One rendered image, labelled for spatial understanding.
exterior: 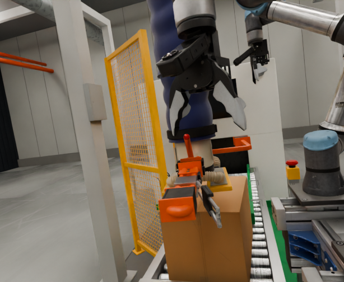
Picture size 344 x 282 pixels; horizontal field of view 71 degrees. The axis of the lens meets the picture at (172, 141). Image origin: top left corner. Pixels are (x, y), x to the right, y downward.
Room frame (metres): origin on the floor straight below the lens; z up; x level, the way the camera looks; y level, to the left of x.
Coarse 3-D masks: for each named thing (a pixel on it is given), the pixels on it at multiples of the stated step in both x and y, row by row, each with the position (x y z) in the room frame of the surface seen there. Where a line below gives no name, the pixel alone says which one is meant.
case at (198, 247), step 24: (216, 192) 1.34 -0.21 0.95; (240, 192) 1.28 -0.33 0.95; (240, 216) 1.06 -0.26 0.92; (168, 240) 1.17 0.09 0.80; (192, 240) 1.13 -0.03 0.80; (216, 240) 1.08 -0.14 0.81; (240, 240) 1.04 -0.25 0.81; (168, 264) 1.18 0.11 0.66; (192, 264) 1.13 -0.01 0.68; (216, 264) 1.09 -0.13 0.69; (240, 264) 1.05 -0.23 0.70
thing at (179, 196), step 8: (168, 192) 0.54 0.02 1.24; (176, 192) 0.53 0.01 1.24; (184, 192) 0.52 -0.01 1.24; (192, 192) 0.51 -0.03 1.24; (160, 200) 0.49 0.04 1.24; (168, 200) 0.49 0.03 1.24; (176, 200) 0.49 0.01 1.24; (184, 200) 0.49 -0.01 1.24; (192, 200) 0.48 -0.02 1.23; (160, 208) 0.49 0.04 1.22; (168, 216) 0.49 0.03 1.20; (184, 216) 0.49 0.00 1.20; (192, 216) 0.48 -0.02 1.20
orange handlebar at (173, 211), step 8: (248, 144) 1.15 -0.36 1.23; (216, 152) 1.14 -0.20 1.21; (224, 152) 1.13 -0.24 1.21; (184, 168) 0.82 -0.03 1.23; (192, 168) 0.79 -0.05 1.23; (192, 184) 0.62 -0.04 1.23; (168, 208) 0.49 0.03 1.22; (176, 208) 0.48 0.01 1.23; (184, 208) 0.47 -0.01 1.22; (192, 208) 0.48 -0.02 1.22; (176, 216) 0.47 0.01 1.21
